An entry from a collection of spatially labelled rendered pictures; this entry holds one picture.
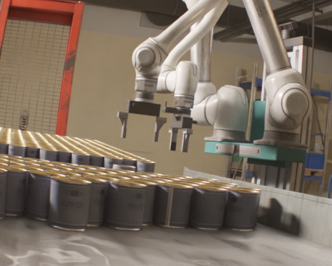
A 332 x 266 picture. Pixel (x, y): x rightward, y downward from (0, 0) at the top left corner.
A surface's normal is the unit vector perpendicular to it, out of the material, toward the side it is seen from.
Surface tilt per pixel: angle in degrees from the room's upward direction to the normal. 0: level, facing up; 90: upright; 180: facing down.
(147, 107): 92
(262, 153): 90
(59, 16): 90
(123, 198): 90
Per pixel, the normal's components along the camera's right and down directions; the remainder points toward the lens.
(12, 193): 0.58, 0.03
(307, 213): -0.95, -0.12
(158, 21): 0.29, -0.01
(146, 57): -0.13, 0.09
